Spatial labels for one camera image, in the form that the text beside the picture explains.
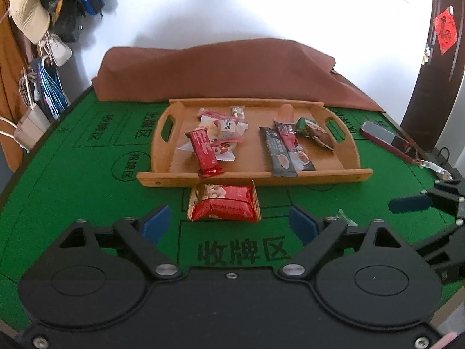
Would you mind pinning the clear nougat candy packet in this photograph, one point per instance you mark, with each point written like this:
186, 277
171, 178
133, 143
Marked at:
238, 112

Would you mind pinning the blue striped bag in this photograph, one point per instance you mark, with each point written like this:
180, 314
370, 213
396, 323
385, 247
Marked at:
51, 87

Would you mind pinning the red nut snack packet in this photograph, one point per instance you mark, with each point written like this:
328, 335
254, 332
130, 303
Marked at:
225, 205

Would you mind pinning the red-cased smartphone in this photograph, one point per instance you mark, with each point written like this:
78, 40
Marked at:
377, 132

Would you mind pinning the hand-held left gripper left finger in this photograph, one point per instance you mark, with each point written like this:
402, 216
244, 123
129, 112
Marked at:
157, 223

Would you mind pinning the green snack packet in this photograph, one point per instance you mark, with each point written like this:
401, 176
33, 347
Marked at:
308, 127

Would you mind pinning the clear green candy wrapper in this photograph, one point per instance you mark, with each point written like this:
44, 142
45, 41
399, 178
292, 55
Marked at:
345, 215

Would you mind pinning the small pale pink bag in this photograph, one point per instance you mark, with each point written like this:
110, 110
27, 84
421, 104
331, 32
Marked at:
60, 51

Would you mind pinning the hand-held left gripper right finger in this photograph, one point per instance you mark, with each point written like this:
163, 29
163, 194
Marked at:
303, 224

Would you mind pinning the dark brown door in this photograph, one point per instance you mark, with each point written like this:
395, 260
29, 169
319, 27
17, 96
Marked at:
428, 91

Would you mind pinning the black bag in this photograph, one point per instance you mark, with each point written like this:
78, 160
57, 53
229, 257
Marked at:
69, 23

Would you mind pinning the brown cloth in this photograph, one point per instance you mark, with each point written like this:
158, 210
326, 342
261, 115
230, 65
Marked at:
218, 72

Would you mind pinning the white paper bag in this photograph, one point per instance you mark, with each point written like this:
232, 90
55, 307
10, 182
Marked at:
31, 127

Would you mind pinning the red bar snack packet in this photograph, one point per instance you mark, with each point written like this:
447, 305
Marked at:
205, 152

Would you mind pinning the dark blue pouch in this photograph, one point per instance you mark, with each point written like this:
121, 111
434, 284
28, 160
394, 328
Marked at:
89, 0

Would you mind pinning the orange coat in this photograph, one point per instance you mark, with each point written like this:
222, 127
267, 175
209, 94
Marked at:
9, 80

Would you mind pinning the red door decoration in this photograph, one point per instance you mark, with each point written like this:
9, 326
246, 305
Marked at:
446, 31

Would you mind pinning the small flower decoration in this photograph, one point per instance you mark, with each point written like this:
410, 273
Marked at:
427, 54

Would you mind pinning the dark red coffee stick packet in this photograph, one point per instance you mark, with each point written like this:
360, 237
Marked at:
296, 145

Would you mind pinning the beige woven hat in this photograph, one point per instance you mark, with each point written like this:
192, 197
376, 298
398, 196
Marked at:
27, 11

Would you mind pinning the grey coffee stick packet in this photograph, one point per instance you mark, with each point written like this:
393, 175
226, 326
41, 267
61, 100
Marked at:
279, 152

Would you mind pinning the small pink candy packet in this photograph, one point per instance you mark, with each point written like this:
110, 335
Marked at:
214, 114

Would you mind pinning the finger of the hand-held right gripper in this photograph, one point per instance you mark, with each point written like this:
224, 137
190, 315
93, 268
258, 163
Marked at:
443, 241
410, 203

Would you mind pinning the white snack packet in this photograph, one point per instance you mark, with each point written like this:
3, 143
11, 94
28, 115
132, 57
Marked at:
226, 151

